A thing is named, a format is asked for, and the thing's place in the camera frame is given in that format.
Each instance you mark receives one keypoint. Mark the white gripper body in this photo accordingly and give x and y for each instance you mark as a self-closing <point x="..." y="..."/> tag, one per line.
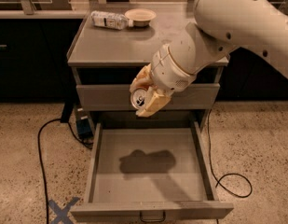
<point x="169" y="70"/>

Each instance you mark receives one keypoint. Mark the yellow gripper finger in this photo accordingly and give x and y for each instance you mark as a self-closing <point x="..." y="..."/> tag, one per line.
<point x="153" y="102"/>
<point x="142" y="80"/>

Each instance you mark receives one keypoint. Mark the red coke can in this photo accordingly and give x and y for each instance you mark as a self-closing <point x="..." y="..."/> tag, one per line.
<point x="141" y="97"/>

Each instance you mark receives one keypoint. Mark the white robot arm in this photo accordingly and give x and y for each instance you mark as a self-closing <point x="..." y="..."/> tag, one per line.
<point x="219" y="26"/>

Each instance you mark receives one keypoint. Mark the grey drawer cabinet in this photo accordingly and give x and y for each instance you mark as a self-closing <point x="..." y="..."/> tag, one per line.
<point x="101" y="56"/>

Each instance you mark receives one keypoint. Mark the closed grey upper drawer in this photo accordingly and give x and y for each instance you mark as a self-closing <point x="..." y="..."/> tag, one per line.
<point x="117" y="97"/>

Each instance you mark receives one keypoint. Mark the open grey middle drawer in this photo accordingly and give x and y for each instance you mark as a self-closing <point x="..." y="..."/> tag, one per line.
<point x="149" y="175"/>

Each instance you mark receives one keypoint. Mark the beige paper bowl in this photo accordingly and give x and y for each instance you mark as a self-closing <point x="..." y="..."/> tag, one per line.
<point x="140" y="17"/>

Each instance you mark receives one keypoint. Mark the clear plastic water bottle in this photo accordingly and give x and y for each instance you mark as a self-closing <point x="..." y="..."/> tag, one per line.
<point x="110" y="20"/>

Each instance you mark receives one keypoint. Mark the blue power box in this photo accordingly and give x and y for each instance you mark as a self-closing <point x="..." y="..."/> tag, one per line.
<point x="82" y="123"/>

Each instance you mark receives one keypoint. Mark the long counter with dark cabinets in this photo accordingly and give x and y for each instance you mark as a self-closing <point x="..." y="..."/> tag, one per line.
<point x="33" y="66"/>

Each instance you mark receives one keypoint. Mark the blue tape cross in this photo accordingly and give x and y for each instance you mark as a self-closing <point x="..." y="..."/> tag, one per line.
<point x="62" y="213"/>

